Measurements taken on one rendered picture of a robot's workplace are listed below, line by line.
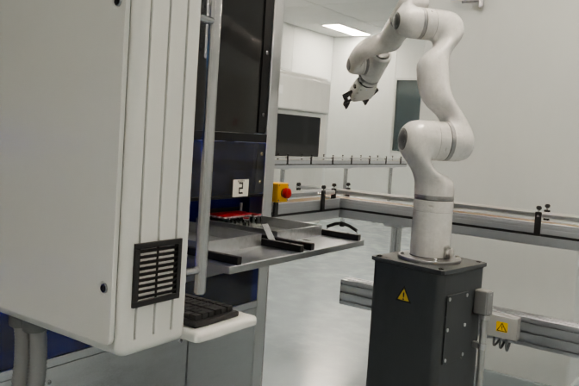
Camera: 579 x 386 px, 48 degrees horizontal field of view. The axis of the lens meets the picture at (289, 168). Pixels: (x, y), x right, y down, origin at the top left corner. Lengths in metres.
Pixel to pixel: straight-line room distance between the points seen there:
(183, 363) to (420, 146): 1.02
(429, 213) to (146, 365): 0.96
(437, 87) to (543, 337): 1.21
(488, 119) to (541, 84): 0.30
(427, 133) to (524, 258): 1.56
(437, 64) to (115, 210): 1.22
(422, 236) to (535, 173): 1.44
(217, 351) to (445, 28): 1.31
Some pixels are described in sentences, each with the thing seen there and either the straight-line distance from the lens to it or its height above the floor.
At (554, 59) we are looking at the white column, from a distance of 3.38.
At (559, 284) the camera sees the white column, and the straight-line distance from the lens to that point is 3.39.
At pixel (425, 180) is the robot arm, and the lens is 2.00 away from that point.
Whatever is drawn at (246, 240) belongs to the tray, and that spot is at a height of 0.90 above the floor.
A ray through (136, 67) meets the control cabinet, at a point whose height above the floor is 1.31.
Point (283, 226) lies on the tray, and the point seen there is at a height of 0.89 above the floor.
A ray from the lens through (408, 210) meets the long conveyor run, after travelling 2.92.
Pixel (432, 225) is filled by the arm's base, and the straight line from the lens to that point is 2.01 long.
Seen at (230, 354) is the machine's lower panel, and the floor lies 0.43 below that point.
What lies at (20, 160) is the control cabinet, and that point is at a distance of 1.41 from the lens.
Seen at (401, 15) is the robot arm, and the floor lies 1.61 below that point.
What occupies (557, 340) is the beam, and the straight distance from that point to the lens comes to 2.83.
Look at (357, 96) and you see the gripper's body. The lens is 2.66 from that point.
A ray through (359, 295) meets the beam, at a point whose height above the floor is 0.49.
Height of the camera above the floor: 1.22
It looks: 3 degrees down
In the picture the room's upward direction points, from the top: 4 degrees clockwise
